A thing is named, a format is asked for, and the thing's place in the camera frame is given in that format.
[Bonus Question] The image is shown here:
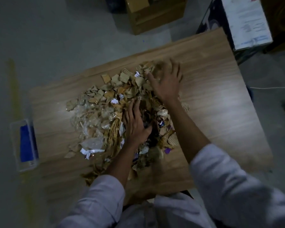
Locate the person's right forearm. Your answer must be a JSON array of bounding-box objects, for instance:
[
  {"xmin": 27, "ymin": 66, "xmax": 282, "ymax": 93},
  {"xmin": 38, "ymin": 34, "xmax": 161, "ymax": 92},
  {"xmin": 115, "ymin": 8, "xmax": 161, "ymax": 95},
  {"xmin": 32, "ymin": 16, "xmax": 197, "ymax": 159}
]
[{"xmin": 165, "ymin": 99, "xmax": 211, "ymax": 164}]

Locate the brown cardboard box with handle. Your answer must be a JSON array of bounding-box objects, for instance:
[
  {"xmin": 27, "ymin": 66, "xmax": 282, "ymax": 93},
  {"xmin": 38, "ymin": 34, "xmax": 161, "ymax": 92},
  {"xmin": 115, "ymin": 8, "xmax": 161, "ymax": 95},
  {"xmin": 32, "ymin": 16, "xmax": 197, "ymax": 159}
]
[{"xmin": 124, "ymin": 0, "xmax": 188, "ymax": 35}]

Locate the black box with white label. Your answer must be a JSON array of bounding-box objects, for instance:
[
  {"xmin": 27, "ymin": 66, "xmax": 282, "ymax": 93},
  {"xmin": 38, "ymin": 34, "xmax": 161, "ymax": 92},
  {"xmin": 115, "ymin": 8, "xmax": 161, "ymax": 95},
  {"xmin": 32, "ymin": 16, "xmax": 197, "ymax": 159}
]
[{"xmin": 196, "ymin": 0, "xmax": 274, "ymax": 66}]

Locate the light denim shirt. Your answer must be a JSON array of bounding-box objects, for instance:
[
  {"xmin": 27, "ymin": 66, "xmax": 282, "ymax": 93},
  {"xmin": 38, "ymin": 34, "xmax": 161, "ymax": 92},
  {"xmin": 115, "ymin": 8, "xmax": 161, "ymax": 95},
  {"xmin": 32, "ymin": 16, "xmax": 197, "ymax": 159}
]
[{"xmin": 58, "ymin": 143, "xmax": 285, "ymax": 228}]

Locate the clear plastic box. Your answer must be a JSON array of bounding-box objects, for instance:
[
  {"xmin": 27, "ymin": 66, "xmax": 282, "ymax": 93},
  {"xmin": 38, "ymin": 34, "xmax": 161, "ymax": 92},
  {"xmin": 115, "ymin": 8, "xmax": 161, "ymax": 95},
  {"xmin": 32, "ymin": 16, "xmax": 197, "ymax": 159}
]
[{"xmin": 9, "ymin": 119, "xmax": 41, "ymax": 173}]

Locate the pile of cardboard paper scraps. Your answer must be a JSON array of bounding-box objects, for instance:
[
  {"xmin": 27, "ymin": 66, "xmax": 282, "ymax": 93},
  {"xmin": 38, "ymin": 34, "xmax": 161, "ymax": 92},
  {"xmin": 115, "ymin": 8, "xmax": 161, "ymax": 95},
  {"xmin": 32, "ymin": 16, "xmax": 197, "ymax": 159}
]
[{"xmin": 64, "ymin": 60, "xmax": 190, "ymax": 187}]

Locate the person's right hand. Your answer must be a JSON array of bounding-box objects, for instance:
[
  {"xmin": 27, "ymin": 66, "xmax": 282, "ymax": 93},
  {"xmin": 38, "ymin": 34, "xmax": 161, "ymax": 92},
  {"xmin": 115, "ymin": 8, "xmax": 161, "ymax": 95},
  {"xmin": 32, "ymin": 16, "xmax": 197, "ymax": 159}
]
[{"xmin": 146, "ymin": 58, "xmax": 184, "ymax": 105}]

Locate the dark blue small box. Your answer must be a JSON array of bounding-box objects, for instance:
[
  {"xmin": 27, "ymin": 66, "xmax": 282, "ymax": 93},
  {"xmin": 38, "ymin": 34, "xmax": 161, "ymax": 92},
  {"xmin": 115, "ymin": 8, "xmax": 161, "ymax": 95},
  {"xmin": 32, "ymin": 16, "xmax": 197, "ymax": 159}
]
[{"xmin": 105, "ymin": 0, "xmax": 128, "ymax": 14}]

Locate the blue cloth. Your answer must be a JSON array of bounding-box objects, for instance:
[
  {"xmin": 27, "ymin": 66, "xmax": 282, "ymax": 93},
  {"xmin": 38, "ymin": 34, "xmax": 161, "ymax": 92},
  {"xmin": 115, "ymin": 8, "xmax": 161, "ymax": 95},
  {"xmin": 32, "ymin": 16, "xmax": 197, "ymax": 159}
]
[{"xmin": 19, "ymin": 124, "xmax": 39, "ymax": 163}]

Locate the person's left hand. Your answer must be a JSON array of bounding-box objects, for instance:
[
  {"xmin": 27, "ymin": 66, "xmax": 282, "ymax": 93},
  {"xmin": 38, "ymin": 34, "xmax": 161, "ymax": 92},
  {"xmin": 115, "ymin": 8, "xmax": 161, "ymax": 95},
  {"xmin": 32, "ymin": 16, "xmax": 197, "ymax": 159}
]
[{"xmin": 122, "ymin": 99, "xmax": 153, "ymax": 148}]

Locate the wooden table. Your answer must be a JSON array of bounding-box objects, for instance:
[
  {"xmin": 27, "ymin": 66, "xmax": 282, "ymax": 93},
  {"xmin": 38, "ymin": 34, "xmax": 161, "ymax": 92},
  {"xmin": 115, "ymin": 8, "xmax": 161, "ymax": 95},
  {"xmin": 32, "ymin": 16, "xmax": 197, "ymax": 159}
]
[{"xmin": 28, "ymin": 27, "xmax": 275, "ymax": 207}]

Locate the white cable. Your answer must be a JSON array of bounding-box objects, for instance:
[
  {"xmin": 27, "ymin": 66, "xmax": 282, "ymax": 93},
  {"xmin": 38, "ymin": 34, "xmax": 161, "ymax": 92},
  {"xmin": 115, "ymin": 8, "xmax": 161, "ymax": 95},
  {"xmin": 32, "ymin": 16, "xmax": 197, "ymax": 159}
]
[{"xmin": 249, "ymin": 86, "xmax": 285, "ymax": 90}]

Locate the person's left forearm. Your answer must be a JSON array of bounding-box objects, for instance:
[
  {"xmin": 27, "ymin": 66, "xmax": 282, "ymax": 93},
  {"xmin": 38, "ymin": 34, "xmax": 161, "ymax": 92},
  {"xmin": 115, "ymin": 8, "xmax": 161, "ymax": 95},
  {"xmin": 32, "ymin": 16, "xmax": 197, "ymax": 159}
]
[{"xmin": 104, "ymin": 140, "xmax": 148, "ymax": 188}]

